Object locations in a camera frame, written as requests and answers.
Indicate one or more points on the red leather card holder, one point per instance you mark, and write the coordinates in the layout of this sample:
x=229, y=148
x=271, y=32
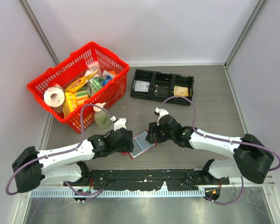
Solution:
x=141, y=145

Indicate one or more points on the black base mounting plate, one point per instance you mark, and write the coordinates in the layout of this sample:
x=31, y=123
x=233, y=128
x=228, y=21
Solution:
x=147, y=179

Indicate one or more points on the toilet paper roll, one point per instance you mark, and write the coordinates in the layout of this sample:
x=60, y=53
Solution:
x=54, y=97

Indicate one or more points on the red plastic shopping basket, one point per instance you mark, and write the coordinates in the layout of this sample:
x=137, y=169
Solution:
x=75, y=67

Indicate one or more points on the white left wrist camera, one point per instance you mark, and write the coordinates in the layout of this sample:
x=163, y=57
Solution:
x=118, y=123

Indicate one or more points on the yellow snack bag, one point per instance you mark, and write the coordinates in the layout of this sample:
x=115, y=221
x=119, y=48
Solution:
x=80, y=82

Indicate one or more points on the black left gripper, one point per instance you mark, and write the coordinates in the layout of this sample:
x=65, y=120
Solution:
x=128, y=146

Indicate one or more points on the green packaged item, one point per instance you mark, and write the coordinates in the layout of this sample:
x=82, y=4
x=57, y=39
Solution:
x=95, y=84

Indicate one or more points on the green soap pump bottle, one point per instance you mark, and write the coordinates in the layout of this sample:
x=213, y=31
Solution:
x=102, y=119

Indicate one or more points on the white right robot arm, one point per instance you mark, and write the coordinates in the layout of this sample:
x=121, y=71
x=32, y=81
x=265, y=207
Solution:
x=244, y=156

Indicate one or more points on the slotted cable duct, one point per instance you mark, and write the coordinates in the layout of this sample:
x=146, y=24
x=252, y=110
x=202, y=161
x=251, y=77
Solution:
x=163, y=192

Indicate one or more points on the dark card in tray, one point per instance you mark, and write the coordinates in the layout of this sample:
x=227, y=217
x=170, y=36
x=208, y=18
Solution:
x=160, y=90

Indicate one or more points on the white cards in tray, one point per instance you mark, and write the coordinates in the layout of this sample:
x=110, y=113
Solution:
x=141, y=86

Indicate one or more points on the pink white box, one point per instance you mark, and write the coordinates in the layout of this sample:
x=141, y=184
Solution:
x=94, y=66

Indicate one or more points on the yellow box in basket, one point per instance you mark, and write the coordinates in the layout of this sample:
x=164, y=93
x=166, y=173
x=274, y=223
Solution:
x=69, y=104

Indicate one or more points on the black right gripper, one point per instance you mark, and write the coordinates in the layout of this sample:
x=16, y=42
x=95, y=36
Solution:
x=150, y=136

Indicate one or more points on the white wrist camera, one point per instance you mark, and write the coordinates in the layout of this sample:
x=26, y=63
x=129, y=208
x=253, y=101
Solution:
x=118, y=123
x=160, y=113

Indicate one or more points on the yellow green sponge pack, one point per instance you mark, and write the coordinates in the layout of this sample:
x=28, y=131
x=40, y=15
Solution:
x=81, y=96

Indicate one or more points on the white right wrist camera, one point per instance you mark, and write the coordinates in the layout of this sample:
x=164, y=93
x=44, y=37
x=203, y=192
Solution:
x=160, y=113

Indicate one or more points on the black three-compartment tray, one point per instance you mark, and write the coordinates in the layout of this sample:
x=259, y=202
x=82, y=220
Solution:
x=162, y=79

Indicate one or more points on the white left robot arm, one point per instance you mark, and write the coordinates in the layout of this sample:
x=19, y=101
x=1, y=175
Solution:
x=31, y=165

